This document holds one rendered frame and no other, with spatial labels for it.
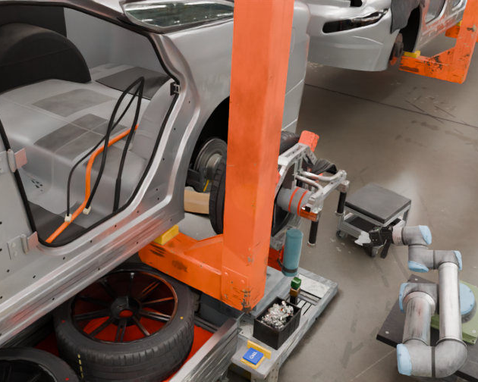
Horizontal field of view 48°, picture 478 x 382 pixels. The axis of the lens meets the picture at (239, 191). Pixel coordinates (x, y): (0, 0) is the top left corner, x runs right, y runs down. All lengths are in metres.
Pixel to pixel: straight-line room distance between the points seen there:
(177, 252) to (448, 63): 4.22
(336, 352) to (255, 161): 1.46
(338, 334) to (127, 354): 1.37
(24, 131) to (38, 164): 0.23
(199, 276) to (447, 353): 1.15
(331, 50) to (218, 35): 2.62
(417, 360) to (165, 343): 1.06
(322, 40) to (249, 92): 3.14
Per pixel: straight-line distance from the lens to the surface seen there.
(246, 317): 3.16
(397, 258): 4.04
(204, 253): 2.59
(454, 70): 6.17
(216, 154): 3.06
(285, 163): 2.62
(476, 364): 3.01
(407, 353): 2.31
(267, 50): 1.97
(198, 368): 2.60
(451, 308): 2.47
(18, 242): 2.08
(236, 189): 2.26
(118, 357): 2.47
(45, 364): 2.49
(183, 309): 2.64
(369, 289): 3.70
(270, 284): 3.24
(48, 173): 3.03
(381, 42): 5.27
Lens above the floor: 2.32
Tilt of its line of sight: 31 degrees down
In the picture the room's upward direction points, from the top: 4 degrees clockwise
